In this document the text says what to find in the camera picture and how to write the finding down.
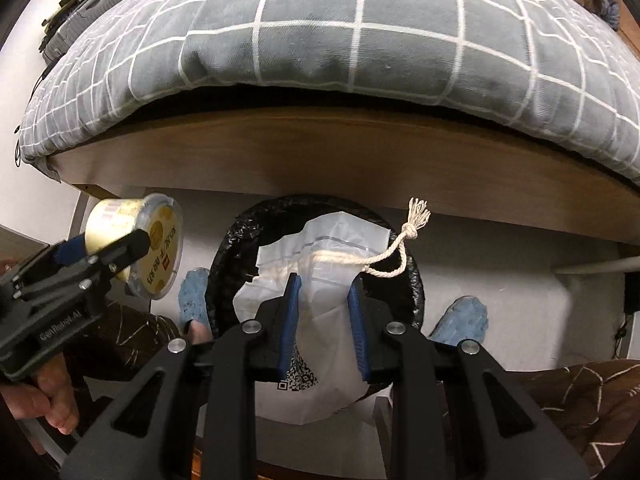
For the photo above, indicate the blue fuzzy slipper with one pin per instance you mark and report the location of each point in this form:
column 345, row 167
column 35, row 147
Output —
column 195, row 295
column 460, row 320

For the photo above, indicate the person's right leg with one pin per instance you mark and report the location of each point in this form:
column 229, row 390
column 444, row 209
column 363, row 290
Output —
column 575, row 400

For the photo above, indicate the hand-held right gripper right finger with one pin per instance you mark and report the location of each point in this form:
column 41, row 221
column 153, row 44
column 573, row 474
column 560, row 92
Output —
column 357, row 330

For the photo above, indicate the grey ribbed suitcase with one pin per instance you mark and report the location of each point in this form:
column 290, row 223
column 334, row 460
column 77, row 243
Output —
column 95, row 15

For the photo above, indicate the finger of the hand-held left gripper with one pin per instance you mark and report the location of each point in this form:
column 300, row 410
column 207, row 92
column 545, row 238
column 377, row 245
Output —
column 125, row 251
column 70, row 252

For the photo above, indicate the grey checked bed sheet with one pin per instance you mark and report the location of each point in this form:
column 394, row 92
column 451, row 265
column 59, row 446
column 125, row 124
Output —
column 320, row 35

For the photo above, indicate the wooden bed frame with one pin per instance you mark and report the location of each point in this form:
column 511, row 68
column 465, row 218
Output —
column 320, row 160

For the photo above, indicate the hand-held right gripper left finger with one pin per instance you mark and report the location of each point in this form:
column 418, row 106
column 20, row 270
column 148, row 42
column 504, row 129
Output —
column 291, row 320

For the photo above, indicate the trash bin with black liner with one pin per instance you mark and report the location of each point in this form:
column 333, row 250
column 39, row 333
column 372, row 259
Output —
column 230, row 245

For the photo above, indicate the person's leg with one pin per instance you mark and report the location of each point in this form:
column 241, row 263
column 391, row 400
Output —
column 135, row 330
column 575, row 400

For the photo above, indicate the yellow plastic cup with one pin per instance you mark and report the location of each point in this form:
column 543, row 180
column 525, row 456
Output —
column 115, row 220

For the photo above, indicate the person's left hand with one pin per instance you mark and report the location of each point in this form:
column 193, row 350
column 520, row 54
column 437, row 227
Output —
column 45, row 400

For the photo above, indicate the white metal leg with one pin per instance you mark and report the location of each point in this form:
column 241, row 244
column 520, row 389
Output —
column 81, row 220

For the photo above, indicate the black power adapter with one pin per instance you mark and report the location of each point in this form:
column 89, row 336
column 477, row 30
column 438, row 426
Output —
column 631, row 297

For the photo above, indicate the wooden headboard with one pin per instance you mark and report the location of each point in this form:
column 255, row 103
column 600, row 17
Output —
column 631, row 42

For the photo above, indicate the person's left leg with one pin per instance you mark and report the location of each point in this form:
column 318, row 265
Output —
column 135, row 330

